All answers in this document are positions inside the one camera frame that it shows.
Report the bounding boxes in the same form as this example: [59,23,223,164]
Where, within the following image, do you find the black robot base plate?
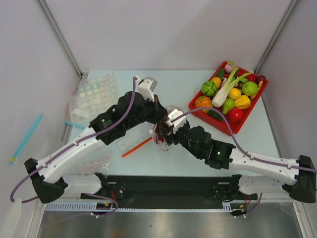
[96,175,258,210]

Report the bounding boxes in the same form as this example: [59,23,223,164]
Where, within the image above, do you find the orange toy fruit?
[211,77,222,88]

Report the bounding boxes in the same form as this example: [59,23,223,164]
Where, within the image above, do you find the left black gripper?
[125,93,169,130]

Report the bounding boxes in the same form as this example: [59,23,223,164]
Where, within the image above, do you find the light green toy pear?
[222,98,235,115]

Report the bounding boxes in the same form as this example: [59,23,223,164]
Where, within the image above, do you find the dark red toy plum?
[256,75,266,84]

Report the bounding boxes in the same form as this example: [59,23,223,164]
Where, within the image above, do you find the red dotted zip bag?
[149,105,183,154]

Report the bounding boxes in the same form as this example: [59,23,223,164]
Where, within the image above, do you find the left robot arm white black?
[24,92,167,204]

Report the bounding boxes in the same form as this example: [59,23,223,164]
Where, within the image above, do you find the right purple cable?
[173,107,317,174]

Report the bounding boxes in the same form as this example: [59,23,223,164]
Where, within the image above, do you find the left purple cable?
[9,76,139,219]

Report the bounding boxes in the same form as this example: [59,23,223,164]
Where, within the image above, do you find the yellow toy bell pepper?
[235,95,251,110]

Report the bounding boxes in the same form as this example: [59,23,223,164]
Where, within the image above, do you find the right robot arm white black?
[160,122,317,203]

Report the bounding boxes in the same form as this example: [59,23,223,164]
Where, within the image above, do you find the purple cable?
[173,107,317,174]
[9,76,139,219]

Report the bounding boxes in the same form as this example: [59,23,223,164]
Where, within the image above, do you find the red toy pepper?
[227,108,244,123]

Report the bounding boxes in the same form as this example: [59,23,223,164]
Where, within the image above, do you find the yellow toy lemon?
[228,87,241,101]

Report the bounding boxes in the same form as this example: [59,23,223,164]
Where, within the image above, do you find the orange toy pineapple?
[194,95,213,108]

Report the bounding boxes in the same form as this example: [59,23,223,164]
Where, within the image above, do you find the red plastic tray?
[188,61,268,135]

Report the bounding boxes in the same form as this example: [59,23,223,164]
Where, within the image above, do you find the grey slotted cable duct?
[45,201,246,213]

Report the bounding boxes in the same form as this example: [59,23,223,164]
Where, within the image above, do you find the blue zipper clear bag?
[64,120,86,130]

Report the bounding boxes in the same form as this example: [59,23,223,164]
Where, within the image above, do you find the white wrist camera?
[166,109,187,134]
[136,76,157,102]

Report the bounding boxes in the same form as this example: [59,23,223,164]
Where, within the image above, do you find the white green toy celery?
[212,67,252,108]

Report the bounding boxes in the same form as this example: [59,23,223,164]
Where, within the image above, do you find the purple toy grapes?
[154,122,171,138]

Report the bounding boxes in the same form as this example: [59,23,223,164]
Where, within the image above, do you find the red toy lobster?
[153,133,171,152]

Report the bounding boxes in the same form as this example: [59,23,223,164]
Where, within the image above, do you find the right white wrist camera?
[166,109,187,134]

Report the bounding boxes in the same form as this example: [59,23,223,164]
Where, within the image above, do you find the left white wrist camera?
[136,76,157,102]

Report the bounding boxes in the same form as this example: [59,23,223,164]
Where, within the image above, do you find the pink toy radish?
[224,61,236,73]

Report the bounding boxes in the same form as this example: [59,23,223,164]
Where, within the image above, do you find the green toy apple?
[242,81,258,97]

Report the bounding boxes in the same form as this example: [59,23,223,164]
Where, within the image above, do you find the orange zipper clear bag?
[117,129,152,158]

